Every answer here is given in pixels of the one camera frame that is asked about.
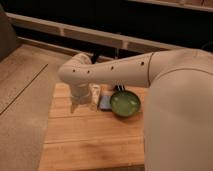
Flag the grey cabinet corner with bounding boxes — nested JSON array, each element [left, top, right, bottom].
[[0, 4, 20, 61]]

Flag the black striped object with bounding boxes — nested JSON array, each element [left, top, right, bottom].
[[115, 85, 125, 91]]

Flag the wooden board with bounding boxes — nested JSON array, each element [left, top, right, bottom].
[[39, 83, 144, 171]]

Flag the white plastic bottle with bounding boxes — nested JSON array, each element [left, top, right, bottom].
[[90, 84, 101, 111]]

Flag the green ceramic bowl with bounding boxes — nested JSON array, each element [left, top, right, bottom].
[[110, 91, 141, 117]]

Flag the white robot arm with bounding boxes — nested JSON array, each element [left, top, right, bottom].
[[59, 48, 213, 171]]

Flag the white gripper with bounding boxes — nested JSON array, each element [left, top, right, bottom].
[[69, 84, 91, 113]]

